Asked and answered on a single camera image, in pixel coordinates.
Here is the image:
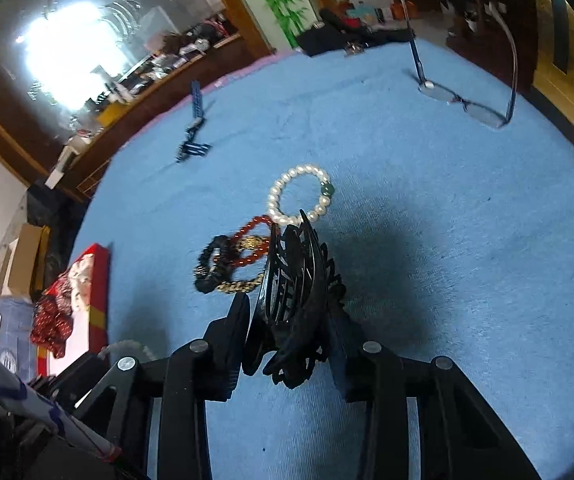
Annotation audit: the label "black lace hair clip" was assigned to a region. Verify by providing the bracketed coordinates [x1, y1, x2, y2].
[241, 212, 347, 389]

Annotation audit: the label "blue striped hair clip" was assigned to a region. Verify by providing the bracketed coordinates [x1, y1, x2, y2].
[175, 80, 211, 162]

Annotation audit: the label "eyeglasses with dark frame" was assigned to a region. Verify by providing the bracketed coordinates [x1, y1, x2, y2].
[400, 0, 518, 130]

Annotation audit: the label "red white tray box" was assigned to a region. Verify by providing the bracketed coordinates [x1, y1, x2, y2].
[30, 244, 110, 376]

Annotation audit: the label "cardboard box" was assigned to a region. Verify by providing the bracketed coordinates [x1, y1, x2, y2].
[0, 223, 50, 301]

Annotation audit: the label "striped fabric strap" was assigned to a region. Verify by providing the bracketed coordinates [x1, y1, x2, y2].
[0, 326, 123, 463]

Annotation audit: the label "blue bedspread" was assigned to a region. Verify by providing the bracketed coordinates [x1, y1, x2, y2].
[75, 41, 574, 479]

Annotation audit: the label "white cherry print scrunchie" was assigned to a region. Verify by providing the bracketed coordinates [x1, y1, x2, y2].
[68, 254, 94, 312]

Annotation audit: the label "dark red polka-dot scrunchie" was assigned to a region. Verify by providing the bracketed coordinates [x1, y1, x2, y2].
[30, 276, 73, 359]

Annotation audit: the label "white pearl bracelet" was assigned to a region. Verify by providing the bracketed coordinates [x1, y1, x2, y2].
[266, 162, 337, 228]

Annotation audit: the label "wooden dresser counter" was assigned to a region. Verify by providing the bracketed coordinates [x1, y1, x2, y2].
[56, 35, 257, 200]

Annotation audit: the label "black clothing pile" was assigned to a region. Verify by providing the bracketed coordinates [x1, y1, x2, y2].
[296, 8, 414, 58]

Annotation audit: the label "black bead bracelet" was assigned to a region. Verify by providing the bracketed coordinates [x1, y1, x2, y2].
[193, 234, 238, 295]

